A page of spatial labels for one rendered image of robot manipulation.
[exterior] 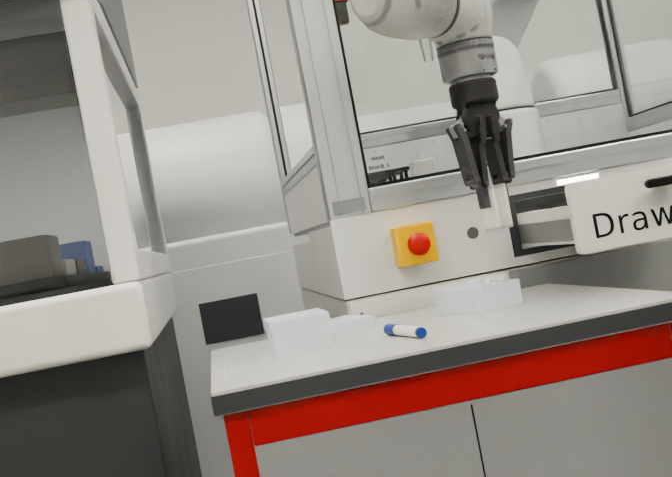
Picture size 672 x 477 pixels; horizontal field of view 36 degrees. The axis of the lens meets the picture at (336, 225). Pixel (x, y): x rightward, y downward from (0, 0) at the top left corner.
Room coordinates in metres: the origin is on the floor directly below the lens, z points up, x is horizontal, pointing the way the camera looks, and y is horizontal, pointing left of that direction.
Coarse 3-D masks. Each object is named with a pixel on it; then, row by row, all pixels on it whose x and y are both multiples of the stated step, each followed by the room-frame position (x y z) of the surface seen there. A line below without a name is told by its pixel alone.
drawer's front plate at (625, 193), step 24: (648, 168) 1.56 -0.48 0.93; (576, 192) 1.55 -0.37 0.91; (600, 192) 1.55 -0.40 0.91; (624, 192) 1.56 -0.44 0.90; (648, 192) 1.56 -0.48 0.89; (576, 216) 1.55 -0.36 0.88; (600, 216) 1.55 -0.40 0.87; (648, 216) 1.56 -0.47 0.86; (576, 240) 1.55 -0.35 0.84; (600, 240) 1.55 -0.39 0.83; (624, 240) 1.56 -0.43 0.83; (648, 240) 1.56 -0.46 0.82
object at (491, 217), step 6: (492, 186) 1.59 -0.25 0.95; (492, 192) 1.59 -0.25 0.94; (492, 198) 1.59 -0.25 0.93; (492, 204) 1.59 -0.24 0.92; (486, 210) 1.60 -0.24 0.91; (492, 210) 1.59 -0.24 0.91; (498, 210) 1.59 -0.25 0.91; (486, 216) 1.61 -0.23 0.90; (492, 216) 1.60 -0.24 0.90; (498, 216) 1.59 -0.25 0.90; (486, 222) 1.61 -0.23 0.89; (492, 222) 1.60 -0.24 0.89; (498, 222) 1.59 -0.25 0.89; (486, 228) 1.61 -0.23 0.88; (492, 228) 1.60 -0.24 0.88; (498, 228) 1.59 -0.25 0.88
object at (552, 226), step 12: (516, 216) 1.89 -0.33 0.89; (528, 216) 1.82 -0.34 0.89; (540, 216) 1.76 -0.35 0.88; (552, 216) 1.70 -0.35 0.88; (564, 216) 1.64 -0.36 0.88; (528, 228) 1.83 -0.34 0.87; (540, 228) 1.76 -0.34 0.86; (552, 228) 1.70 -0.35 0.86; (564, 228) 1.64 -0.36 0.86; (528, 240) 1.84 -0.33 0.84; (540, 240) 1.77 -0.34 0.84; (552, 240) 1.71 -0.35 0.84; (564, 240) 1.65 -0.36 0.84
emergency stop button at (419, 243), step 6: (414, 234) 1.79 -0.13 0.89; (420, 234) 1.79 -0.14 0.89; (408, 240) 1.79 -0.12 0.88; (414, 240) 1.79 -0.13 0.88; (420, 240) 1.79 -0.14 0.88; (426, 240) 1.79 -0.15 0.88; (408, 246) 1.79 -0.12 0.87; (414, 246) 1.79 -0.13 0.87; (420, 246) 1.79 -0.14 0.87; (426, 246) 1.79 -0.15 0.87; (414, 252) 1.79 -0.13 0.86; (420, 252) 1.79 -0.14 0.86; (426, 252) 1.79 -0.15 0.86
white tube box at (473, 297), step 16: (448, 288) 1.68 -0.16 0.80; (464, 288) 1.64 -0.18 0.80; (480, 288) 1.56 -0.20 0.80; (496, 288) 1.57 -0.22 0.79; (512, 288) 1.58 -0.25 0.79; (448, 304) 1.63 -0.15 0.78; (464, 304) 1.59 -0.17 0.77; (480, 304) 1.56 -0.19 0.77; (496, 304) 1.57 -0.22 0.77; (512, 304) 1.58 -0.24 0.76
